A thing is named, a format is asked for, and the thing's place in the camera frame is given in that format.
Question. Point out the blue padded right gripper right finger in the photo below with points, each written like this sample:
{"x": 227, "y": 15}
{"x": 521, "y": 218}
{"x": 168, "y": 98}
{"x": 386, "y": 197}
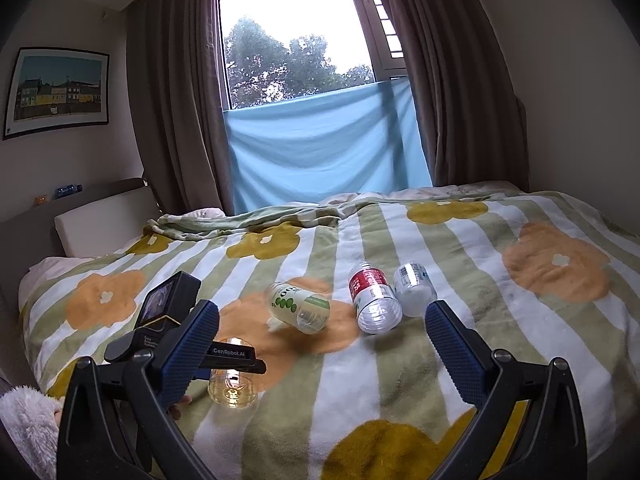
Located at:
{"x": 528, "y": 422}

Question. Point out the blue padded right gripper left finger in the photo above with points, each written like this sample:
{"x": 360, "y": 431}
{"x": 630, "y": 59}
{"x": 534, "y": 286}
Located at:
{"x": 116, "y": 422}

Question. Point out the clear orange-label plastic cup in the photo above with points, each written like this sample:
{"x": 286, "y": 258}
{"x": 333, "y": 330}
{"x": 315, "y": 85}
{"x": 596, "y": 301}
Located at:
{"x": 232, "y": 386}

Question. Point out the white green-dot label bottle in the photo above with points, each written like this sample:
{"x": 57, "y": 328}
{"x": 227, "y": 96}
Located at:
{"x": 300, "y": 308}

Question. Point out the flower striped fleece blanket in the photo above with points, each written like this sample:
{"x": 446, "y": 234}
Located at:
{"x": 539, "y": 274}

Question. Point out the red label plastic bottle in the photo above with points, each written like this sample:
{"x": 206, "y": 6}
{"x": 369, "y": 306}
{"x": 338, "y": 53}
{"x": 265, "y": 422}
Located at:
{"x": 377, "y": 309}

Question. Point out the white pillow under blanket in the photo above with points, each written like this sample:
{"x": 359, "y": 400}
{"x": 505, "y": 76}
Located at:
{"x": 45, "y": 270}

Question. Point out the white headboard cushion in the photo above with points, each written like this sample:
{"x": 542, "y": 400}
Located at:
{"x": 102, "y": 226}

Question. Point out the dark headboard shelf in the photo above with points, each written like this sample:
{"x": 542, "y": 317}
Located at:
{"x": 31, "y": 236}

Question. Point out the blue label clear bottle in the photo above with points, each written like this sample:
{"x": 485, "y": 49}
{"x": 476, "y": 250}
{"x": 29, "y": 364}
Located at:
{"x": 413, "y": 289}

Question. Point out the blue object on shelf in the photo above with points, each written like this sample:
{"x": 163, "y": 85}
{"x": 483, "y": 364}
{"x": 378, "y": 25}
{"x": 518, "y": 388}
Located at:
{"x": 67, "y": 190}

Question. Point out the light blue cloth over window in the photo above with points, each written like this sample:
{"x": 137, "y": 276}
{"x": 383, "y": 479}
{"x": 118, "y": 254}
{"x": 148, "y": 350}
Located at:
{"x": 362, "y": 139}

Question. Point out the framed city picture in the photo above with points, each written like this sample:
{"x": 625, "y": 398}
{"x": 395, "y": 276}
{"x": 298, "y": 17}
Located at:
{"x": 56, "y": 88}

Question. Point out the brown right curtain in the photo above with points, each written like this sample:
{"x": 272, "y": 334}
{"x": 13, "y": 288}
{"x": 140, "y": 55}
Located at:
{"x": 472, "y": 124}

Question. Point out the brown curtain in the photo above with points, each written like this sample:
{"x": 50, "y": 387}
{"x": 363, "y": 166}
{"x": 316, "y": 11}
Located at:
{"x": 175, "y": 104}
{"x": 472, "y": 124}

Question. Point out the brown left curtain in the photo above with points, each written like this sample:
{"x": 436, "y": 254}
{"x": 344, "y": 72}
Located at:
{"x": 175, "y": 104}

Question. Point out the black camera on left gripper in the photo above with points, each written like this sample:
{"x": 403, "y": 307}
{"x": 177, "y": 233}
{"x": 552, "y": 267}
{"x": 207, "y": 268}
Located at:
{"x": 173, "y": 299}

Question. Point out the window with white frame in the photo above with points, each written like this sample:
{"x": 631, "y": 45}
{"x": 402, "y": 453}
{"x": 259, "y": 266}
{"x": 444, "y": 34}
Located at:
{"x": 278, "y": 50}

